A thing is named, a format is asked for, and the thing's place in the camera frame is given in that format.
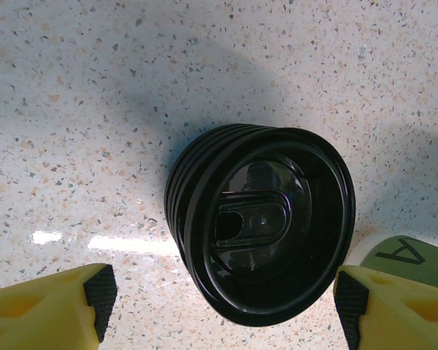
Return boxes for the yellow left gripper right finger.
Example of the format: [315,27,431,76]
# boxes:
[334,265,438,350]

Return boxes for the stack of black cup lids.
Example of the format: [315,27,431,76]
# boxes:
[164,122,357,327]

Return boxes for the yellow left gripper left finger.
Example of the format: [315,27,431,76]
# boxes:
[0,263,118,350]

